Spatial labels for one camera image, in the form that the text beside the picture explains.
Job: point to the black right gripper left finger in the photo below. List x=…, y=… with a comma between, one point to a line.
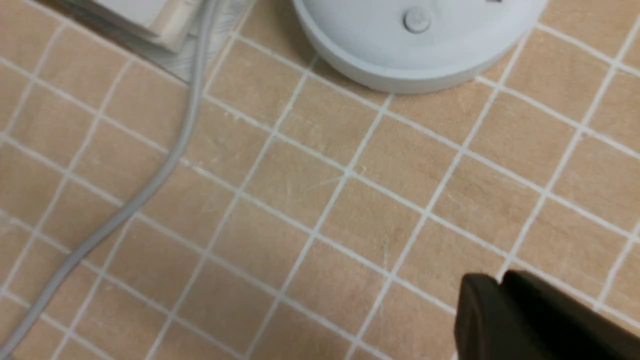
x=487, y=323

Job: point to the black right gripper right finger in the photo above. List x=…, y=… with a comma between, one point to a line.
x=566, y=328

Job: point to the white round desk lamp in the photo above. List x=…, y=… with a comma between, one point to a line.
x=415, y=46

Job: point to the checkered beige tablecloth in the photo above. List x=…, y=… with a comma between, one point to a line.
x=311, y=218

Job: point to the self-driving textbook top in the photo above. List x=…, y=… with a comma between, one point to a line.
x=154, y=17

